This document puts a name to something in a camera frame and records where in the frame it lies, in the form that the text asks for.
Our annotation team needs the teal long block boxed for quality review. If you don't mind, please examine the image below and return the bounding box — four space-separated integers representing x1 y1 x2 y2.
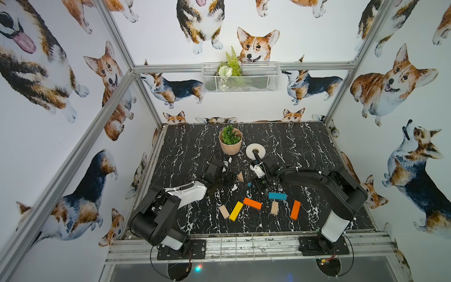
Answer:
268 192 287 200

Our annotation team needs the wooden triangle block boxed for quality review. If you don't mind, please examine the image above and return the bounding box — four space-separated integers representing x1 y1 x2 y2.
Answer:
237 172 244 183

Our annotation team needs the orange long block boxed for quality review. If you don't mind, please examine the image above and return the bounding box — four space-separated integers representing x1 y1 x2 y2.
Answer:
243 198 263 210
290 200 301 220

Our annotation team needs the yellow long block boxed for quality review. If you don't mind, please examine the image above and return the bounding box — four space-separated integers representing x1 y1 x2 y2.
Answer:
229 202 244 222

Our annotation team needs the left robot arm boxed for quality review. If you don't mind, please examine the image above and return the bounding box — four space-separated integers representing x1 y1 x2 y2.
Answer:
128 157 232 256

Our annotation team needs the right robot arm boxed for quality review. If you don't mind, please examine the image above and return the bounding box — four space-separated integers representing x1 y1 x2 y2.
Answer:
251 153 368 253

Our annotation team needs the white tape roll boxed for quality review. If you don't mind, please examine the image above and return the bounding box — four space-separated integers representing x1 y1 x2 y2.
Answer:
245 143 266 161

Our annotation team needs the small natural wood block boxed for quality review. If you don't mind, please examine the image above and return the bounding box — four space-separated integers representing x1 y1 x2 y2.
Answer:
219 205 230 219

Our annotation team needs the natural wood block right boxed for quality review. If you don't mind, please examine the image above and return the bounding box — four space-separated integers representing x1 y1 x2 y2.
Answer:
270 201 279 216

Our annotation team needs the pink potted green plant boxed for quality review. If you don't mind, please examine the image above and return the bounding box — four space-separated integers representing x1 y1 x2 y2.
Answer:
219 125 243 156

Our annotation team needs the green fern with white flower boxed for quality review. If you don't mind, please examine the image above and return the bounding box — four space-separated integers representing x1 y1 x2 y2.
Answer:
215 47 243 92

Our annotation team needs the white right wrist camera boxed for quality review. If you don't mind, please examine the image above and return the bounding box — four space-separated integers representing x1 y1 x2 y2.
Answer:
250 164 265 179

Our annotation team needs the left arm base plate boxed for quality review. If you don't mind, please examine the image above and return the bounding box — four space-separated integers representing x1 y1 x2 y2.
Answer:
157 239 207 261

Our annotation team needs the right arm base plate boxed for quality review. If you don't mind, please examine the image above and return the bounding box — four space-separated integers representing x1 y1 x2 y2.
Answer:
298 235 350 256

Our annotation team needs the white wire wall basket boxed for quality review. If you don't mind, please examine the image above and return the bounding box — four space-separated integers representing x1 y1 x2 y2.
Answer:
202 62 281 93

